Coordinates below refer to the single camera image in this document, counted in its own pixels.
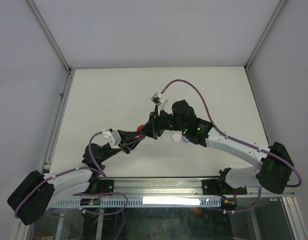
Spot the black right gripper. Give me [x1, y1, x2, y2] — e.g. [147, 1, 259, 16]
[137, 107, 187, 139]

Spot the orange earbud charging case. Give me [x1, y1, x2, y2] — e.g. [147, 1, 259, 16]
[137, 124, 145, 138]

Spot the white earbud charging case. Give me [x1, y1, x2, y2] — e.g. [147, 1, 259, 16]
[171, 133, 182, 143]

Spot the purple earbud charging case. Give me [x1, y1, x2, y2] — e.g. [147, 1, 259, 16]
[181, 135, 190, 143]

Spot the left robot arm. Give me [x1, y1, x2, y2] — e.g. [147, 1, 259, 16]
[7, 129, 145, 225]

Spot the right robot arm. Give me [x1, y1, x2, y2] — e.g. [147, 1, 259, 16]
[137, 100, 294, 194]

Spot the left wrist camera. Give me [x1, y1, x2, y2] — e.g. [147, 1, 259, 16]
[100, 129, 122, 149]

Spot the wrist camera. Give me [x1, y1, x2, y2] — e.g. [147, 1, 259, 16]
[100, 129, 122, 149]
[150, 92, 168, 116]

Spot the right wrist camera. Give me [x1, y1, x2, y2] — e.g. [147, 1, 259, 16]
[150, 92, 168, 116]

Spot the white slotted cable duct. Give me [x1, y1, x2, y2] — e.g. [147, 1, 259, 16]
[51, 196, 221, 209]

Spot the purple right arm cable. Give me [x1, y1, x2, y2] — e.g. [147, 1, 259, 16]
[160, 79, 303, 188]

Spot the aluminium mounting rail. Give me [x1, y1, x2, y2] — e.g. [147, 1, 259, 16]
[97, 177, 295, 198]

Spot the aluminium enclosure frame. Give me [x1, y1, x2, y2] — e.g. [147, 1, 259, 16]
[8, 0, 308, 240]

